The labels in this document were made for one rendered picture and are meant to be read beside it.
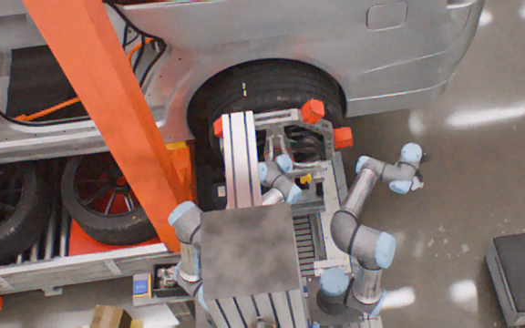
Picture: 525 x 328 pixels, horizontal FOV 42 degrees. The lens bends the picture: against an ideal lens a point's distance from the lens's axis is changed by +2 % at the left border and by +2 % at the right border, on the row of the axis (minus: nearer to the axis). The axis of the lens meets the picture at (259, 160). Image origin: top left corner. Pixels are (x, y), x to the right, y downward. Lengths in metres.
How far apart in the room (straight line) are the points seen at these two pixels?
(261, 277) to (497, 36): 3.43
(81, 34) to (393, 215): 2.46
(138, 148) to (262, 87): 0.76
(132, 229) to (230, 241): 1.91
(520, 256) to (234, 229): 2.15
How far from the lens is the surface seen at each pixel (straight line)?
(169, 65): 3.06
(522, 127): 4.49
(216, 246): 1.80
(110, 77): 2.26
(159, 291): 3.41
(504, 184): 4.25
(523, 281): 3.65
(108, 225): 3.68
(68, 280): 3.99
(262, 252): 1.77
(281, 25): 2.88
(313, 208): 3.90
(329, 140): 3.25
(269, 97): 3.07
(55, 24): 2.09
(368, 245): 2.39
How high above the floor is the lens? 3.65
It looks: 59 degrees down
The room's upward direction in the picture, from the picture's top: 12 degrees counter-clockwise
